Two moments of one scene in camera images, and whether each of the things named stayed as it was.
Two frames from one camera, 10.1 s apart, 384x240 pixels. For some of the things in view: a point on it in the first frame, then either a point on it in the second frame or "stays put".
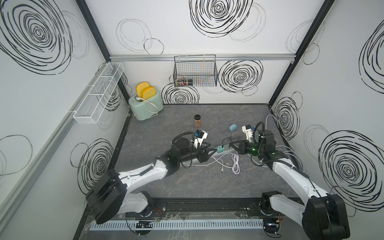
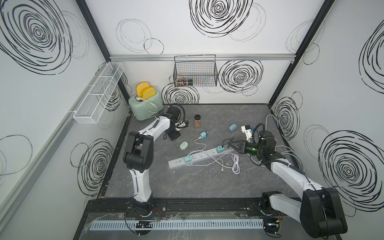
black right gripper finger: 231,144 stays put
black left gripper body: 192,156 → 172,133
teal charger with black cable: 220,149 stays put
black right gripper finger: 240,150 stays put
